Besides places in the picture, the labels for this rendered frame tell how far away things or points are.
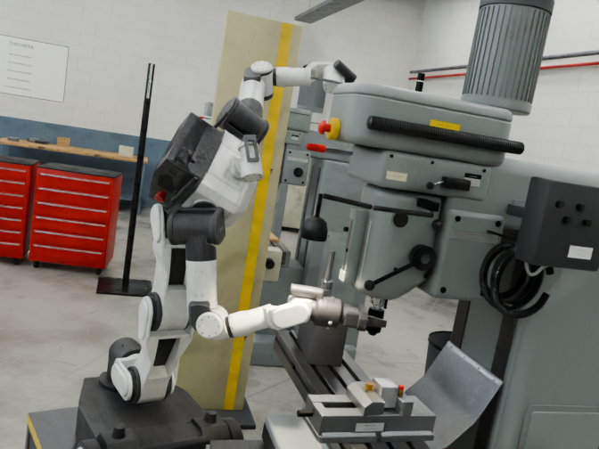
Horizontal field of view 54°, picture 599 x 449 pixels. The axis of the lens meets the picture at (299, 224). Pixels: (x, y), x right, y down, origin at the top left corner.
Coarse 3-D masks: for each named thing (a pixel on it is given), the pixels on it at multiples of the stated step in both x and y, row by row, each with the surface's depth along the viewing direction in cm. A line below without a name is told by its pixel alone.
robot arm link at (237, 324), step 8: (216, 312) 173; (224, 312) 178; (240, 312) 175; (248, 312) 175; (256, 312) 174; (224, 320) 174; (232, 320) 174; (240, 320) 173; (248, 320) 173; (256, 320) 173; (264, 320) 173; (224, 328) 172; (232, 328) 173; (240, 328) 173; (248, 328) 173; (256, 328) 174; (264, 328) 175; (224, 336) 174; (232, 336) 175; (240, 336) 175
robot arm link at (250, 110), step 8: (240, 104) 193; (248, 104) 199; (256, 104) 201; (240, 112) 192; (248, 112) 194; (256, 112) 198; (232, 120) 193; (240, 120) 193; (248, 120) 194; (256, 120) 196; (264, 120) 199; (240, 128) 195; (248, 128) 195; (256, 128) 196; (256, 136) 197
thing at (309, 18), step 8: (328, 0) 846; (336, 0) 820; (344, 0) 812; (352, 0) 805; (360, 0) 797; (312, 8) 921; (320, 8) 890; (328, 8) 881; (336, 8) 872; (344, 8) 863; (296, 16) 1011; (304, 16) 973; (312, 16) 962; (320, 16) 951; (544, 56) 743; (552, 56) 728; (560, 56) 715; (568, 56) 702; (576, 56) 691; (560, 64) 716; (568, 64) 701; (576, 64) 688; (584, 64) 676; (592, 64) 665; (416, 72) 1075
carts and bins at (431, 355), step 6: (432, 336) 376; (438, 336) 380; (444, 336) 383; (450, 336) 384; (432, 342) 378; (438, 342) 381; (444, 342) 384; (432, 348) 356; (438, 348) 350; (432, 354) 356; (438, 354) 351; (426, 360) 366; (432, 360) 356; (426, 366) 364
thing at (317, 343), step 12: (300, 324) 222; (312, 324) 205; (300, 336) 220; (312, 336) 203; (324, 336) 204; (336, 336) 205; (312, 348) 204; (324, 348) 205; (336, 348) 205; (312, 360) 205; (324, 360) 205; (336, 360) 206
